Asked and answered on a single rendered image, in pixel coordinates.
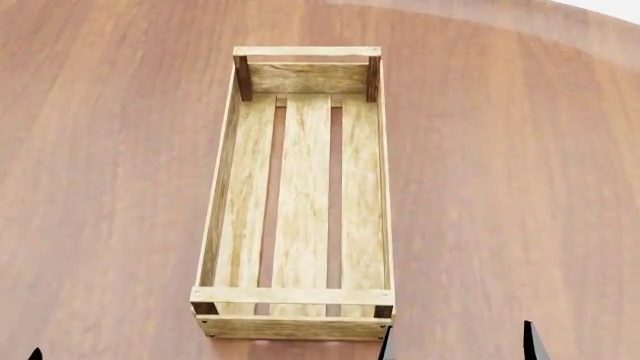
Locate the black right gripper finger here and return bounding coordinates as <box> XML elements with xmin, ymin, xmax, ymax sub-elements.
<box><xmin>376</xmin><ymin>324</ymin><xmax>397</xmax><ymax>360</ymax></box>
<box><xmin>523</xmin><ymin>320</ymin><xmax>554</xmax><ymax>360</ymax></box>

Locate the slatted light wooden crate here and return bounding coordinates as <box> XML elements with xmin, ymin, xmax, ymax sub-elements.
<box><xmin>188</xmin><ymin>45</ymin><xmax>397</xmax><ymax>343</ymax></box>

